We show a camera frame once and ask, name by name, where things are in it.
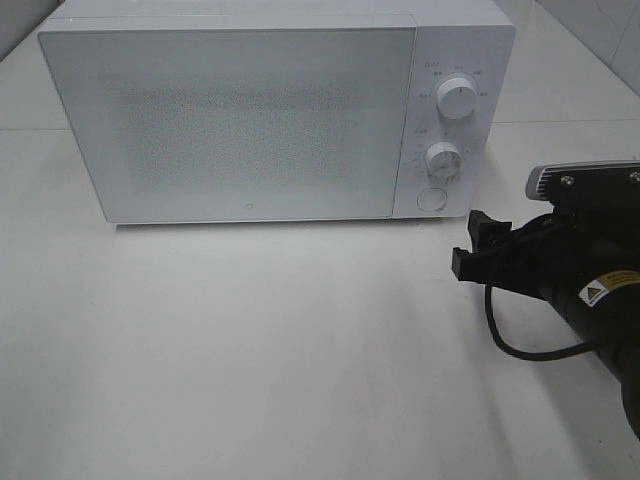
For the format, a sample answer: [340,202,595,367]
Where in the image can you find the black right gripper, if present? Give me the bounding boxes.
[451,210,608,299]

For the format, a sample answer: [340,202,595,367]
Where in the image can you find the round microwave door button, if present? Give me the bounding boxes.
[416,188,447,212]

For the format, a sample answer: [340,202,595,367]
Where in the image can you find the white microwave door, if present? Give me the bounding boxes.
[39,28,415,224]

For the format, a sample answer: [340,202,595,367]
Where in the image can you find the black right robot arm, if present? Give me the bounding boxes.
[452,208,639,432]

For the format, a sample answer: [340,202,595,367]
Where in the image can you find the white lower microwave knob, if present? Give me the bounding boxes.
[424,141,462,182]

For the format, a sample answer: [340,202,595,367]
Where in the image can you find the white microwave knob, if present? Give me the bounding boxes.
[424,141,462,182]
[434,73,478,120]

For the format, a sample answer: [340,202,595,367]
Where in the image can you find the white upper microwave knob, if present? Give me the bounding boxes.
[434,73,478,120]

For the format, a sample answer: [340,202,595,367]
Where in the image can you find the white microwave oven body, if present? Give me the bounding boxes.
[37,1,516,220]

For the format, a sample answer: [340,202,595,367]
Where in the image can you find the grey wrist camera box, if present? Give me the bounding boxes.
[525,160,639,211]

